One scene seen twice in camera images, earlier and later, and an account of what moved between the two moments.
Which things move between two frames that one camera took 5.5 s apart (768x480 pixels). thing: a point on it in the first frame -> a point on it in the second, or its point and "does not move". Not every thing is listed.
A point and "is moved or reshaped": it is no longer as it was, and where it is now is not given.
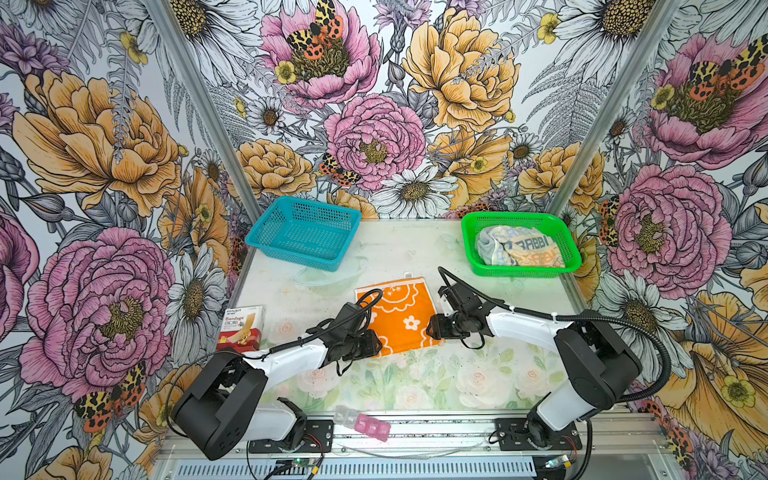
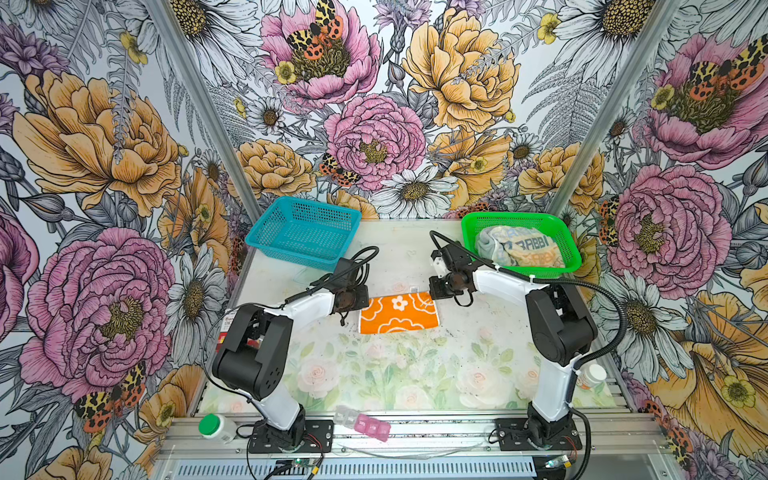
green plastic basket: [519, 244] does not move
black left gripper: [369, 349] -> [363, 299]
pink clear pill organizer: [353, 419] does not move
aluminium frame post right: [613, 107] does not move
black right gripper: [437, 322] -> [435, 291]
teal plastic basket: [308, 232] does not move
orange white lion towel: [399, 315] is moved or reshaped
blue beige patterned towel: [518, 246] does not move
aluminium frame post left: [200, 100] does not move
